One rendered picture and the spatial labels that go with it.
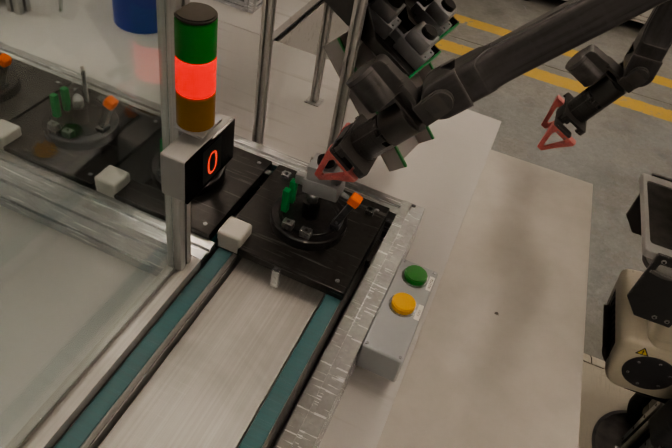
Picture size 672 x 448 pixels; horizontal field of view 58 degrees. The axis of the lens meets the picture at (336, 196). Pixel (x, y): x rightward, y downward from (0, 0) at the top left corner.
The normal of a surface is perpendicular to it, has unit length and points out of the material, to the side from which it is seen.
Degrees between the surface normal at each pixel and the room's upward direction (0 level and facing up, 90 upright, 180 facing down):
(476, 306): 0
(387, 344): 0
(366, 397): 0
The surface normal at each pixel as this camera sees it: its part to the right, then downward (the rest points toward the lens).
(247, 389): 0.15, -0.73
